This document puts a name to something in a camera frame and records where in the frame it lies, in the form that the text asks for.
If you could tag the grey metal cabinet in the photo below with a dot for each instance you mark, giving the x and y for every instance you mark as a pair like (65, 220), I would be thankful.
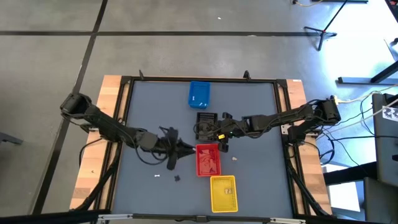
(385, 149)

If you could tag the black plastic basket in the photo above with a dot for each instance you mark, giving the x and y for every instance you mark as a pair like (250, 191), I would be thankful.
(205, 116)

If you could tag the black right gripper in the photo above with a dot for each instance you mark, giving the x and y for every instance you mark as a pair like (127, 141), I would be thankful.
(239, 128)

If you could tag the black white marker tag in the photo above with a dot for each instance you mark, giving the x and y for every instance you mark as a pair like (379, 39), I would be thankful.
(392, 113)

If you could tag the yellow plastic basket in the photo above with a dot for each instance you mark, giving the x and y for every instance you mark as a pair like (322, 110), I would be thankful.
(223, 202)

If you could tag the black desk foot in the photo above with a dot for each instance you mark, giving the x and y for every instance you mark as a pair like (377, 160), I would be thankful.
(367, 80)
(348, 174)

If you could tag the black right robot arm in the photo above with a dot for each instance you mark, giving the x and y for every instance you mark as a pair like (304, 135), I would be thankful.
(280, 119)

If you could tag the grey floor object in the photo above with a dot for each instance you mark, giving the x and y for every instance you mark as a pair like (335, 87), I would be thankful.
(9, 138)

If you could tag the black tripod stand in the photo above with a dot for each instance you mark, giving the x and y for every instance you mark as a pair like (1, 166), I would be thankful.
(323, 31)

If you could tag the red plastic basket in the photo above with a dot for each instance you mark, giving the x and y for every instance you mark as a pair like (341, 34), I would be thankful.
(207, 165)

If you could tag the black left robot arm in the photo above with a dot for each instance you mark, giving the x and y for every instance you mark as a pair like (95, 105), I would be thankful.
(105, 124)

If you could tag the blue plastic basket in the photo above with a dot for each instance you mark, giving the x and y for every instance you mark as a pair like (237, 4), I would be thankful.
(199, 90)

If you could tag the grey box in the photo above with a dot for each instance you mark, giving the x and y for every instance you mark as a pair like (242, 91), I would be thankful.
(379, 202)

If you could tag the small black plastic spider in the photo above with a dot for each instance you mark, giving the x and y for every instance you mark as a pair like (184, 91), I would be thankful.
(177, 178)

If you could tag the aluminium camera mount bar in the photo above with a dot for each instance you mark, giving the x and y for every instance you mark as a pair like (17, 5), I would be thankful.
(115, 216)

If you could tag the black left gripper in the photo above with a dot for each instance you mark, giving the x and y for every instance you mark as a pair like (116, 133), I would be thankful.
(163, 145)

